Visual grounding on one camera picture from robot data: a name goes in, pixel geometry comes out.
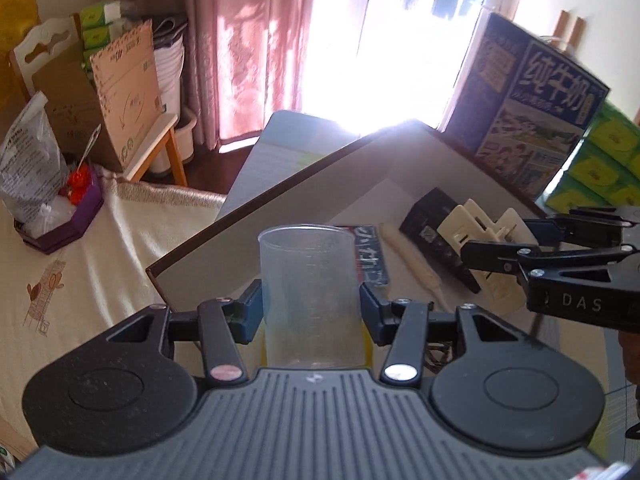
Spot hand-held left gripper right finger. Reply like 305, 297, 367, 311
359, 282, 531, 390

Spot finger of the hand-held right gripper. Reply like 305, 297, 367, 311
522, 206, 640, 249
459, 240, 640, 281

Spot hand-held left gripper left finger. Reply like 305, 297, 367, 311
106, 279, 265, 388

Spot white hair claw clip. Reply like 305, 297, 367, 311
436, 199, 538, 318

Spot blue toothpaste pack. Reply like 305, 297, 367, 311
332, 224, 391, 288

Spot clear plastic cup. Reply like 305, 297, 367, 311
257, 225, 368, 368

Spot black product box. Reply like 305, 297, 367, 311
399, 187, 483, 295

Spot brown braided hair tie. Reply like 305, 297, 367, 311
425, 342, 453, 373

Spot brown storage box white interior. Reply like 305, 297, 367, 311
146, 119, 548, 376

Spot stack of green tissue packs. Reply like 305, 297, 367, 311
542, 100, 640, 213

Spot cream plastic stick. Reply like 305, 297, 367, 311
380, 223, 451, 311

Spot blue milk carton box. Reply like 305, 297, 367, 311
442, 12, 612, 200

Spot cream blanket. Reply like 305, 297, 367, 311
0, 165, 231, 461

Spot wooden stool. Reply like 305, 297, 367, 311
122, 112, 190, 188

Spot purple octagonal tray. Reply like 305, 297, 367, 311
14, 162, 105, 256

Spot red plastic ornament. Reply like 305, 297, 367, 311
60, 162, 93, 206

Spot white plastic bin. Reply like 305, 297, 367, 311
152, 15, 198, 176

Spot printed brown cardboard box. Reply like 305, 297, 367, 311
90, 19, 168, 173

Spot pink curtain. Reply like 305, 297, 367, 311
112, 0, 321, 151

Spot white plastic bag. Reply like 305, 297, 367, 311
0, 91, 68, 236

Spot green tissue pack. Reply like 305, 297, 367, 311
80, 1, 123, 28
82, 25, 115, 51

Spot yellow bag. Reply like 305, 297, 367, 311
0, 0, 41, 111

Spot wooden frame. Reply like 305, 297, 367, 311
552, 10, 586, 56

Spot brown carton white handle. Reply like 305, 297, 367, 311
9, 16, 123, 171

